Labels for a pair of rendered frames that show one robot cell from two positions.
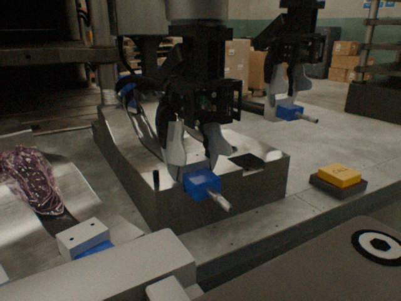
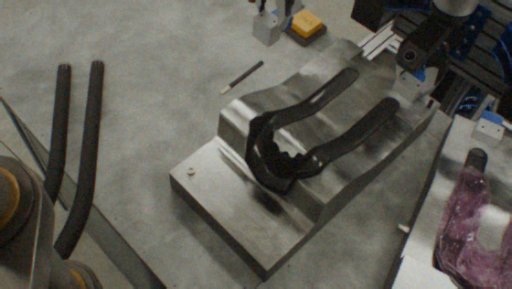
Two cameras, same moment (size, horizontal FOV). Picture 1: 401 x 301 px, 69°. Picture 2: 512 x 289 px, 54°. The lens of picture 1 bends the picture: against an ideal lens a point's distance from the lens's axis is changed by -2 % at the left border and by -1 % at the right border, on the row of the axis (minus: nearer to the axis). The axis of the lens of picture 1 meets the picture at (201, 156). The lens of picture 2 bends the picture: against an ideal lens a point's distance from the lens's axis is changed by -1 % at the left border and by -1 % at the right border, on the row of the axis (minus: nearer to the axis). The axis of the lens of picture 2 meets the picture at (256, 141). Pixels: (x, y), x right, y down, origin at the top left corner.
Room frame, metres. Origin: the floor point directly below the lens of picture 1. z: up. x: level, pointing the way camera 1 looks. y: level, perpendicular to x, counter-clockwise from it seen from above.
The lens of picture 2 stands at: (0.93, 0.58, 1.67)
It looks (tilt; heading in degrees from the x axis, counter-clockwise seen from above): 56 degrees down; 250
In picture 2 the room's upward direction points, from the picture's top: 6 degrees clockwise
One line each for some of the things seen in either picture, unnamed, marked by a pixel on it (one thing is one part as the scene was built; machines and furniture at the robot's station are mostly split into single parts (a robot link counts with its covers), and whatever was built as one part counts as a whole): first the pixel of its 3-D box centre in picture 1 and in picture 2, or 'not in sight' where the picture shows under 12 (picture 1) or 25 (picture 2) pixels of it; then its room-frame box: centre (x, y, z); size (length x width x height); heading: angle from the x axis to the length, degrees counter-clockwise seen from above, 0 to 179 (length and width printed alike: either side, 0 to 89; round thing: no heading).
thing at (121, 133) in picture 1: (168, 137); (311, 138); (0.64, 0.08, 0.87); 0.50 x 0.26 x 0.14; 29
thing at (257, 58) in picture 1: (248, 69); not in sight; (5.63, -0.86, 0.37); 1.20 x 0.82 x 0.74; 43
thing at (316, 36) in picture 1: (297, 33); not in sight; (0.64, -0.19, 1.09); 0.09 x 0.08 x 0.12; 29
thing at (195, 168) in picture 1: (205, 187); (420, 79); (0.37, 0.00, 0.89); 0.13 x 0.05 x 0.05; 29
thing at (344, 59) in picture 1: (351, 62); not in sight; (6.53, -3.21, 0.42); 0.86 x 0.33 x 0.83; 35
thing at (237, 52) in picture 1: (209, 69); not in sight; (4.94, -0.12, 0.47); 1.22 x 0.80 x 0.94; 39
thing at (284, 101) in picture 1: (292, 113); (282, 18); (0.62, -0.20, 0.93); 0.13 x 0.05 x 0.05; 30
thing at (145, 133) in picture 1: (166, 119); (324, 122); (0.62, 0.08, 0.92); 0.35 x 0.16 x 0.09; 29
